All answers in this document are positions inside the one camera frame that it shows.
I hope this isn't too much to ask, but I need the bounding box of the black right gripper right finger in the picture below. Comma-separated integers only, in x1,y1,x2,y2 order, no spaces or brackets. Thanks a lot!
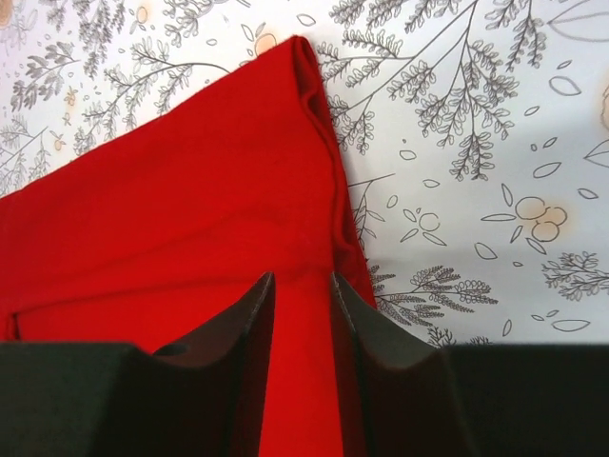
330,274,608,456

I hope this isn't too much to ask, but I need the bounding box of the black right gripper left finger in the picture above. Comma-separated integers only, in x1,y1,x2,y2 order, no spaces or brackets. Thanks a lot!
1,273,275,456

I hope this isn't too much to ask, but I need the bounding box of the red t shirt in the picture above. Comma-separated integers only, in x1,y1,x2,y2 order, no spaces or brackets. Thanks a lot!
1,36,373,456

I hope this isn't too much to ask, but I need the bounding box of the floral patterned table mat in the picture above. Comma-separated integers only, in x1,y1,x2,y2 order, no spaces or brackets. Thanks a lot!
1,1,608,346

